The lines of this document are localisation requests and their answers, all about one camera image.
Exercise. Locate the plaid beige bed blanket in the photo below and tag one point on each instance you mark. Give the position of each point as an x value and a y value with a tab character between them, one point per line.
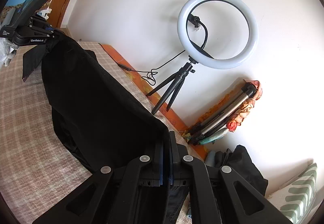
37	171

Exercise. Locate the stack of folded clothes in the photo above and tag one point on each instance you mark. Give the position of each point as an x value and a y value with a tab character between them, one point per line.
240	161

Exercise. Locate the folded metal tripod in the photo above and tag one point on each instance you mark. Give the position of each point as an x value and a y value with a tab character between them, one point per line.
220	117

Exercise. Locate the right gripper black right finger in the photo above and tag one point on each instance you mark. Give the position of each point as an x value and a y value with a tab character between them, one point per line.
218	195

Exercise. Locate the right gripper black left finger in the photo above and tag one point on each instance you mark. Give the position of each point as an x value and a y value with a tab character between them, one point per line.
108	196

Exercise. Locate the green patterned pillow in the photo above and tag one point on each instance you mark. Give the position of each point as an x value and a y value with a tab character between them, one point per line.
296	197

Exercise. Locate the black mini tripod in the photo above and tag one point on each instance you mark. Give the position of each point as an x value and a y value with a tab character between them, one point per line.
176	79

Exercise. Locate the black pants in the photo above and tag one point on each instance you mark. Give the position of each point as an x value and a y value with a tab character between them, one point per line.
102	124

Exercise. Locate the white ring light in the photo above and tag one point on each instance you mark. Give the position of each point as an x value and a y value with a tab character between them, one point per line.
218	34

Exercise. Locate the white gloved left hand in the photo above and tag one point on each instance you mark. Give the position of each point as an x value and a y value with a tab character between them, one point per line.
8	51

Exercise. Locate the orange floral cloth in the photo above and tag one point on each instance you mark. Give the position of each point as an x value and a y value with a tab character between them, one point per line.
234	121

